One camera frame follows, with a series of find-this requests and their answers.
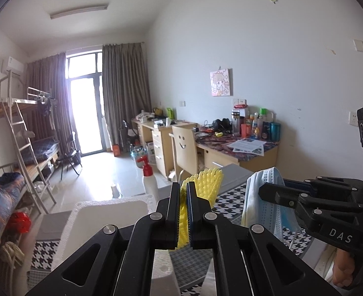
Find black folding chair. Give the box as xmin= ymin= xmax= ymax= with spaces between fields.
xmin=56 ymin=131 xmax=83 ymax=179

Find printed paper sheets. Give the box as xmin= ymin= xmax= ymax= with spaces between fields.
xmin=227 ymin=138 xmax=266 ymax=156

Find wooden desk patterned cover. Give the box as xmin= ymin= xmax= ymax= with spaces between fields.
xmin=195 ymin=126 xmax=279 ymax=179

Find white air conditioner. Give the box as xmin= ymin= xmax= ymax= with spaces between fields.
xmin=1 ymin=56 xmax=24 ymax=75

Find wooden desk with drawers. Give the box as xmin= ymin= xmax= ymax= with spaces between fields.
xmin=131 ymin=119 xmax=197 ymax=176

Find hanging dark clothes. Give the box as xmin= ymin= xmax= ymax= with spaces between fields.
xmin=36 ymin=97 xmax=57 ymax=121

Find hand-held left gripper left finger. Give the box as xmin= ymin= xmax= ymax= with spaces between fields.
xmin=24 ymin=181 xmax=182 ymax=296

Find beige cloth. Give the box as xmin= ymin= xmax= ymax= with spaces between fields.
xmin=1 ymin=242 xmax=25 ymax=267

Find ceiling tube light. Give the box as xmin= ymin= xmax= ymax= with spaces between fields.
xmin=50 ymin=4 xmax=109 ymax=19

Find wooden smiley face chair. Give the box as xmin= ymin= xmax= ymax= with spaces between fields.
xmin=172 ymin=125 xmax=200 ymax=182

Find person's right hand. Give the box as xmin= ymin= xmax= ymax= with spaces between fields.
xmin=332 ymin=248 xmax=359 ymax=287

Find white pump bottle red cap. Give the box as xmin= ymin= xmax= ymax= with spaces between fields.
xmin=137 ymin=156 xmax=160 ymax=201

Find red plastic bag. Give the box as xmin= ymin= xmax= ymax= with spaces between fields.
xmin=6 ymin=211 xmax=32 ymax=233

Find bucket with bottles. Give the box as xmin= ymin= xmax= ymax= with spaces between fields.
xmin=130 ymin=146 xmax=148 ymax=161

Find yellow foam net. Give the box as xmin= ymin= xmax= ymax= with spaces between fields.
xmin=177 ymin=167 xmax=224 ymax=249

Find black headphones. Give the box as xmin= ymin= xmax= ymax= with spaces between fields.
xmin=212 ymin=119 xmax=233 ymax=130

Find brown curtain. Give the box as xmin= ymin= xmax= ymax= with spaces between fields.
xmin=102 ymin=41 xmax=153 ymax=151
xmin=26 ymin=52 xmax=69 ymax=161

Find houndstooth tablecloth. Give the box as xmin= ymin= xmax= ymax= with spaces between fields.
xmin=27 ymin=185 xmax=314 ymax=296

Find row of toiletry bottles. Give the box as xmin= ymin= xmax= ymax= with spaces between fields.
xmin=231 ymin=108 xmax=282 ymax=142

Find glass balcony door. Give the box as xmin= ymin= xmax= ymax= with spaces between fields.
xmin=65 ymin=52 xmax=105 ymax=158

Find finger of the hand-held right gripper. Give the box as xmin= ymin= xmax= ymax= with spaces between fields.
xmin=258 ymin=182 xmax=363 ymax=226
xmin=283 ymin=176 xmax=363 ymax=192

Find white foam box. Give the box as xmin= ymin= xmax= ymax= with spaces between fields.
xmin=50 ymin=194 xmax=182 ymax=296

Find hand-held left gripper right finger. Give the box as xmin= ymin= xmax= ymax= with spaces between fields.
xmin=186 ymin=180 xmax=336 ymax=296

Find cartoon wall picture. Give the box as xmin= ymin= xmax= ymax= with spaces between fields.
xmin=210 ymin=68 xmax=233 ymax=97

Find blue plaid bedding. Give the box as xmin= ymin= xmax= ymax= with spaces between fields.
xmin=26 ymin=139 xmax=60 ymax=164

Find blue face mask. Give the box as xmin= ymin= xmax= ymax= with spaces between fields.
xmin=241 ymin=167 xmax=302 ymax=247

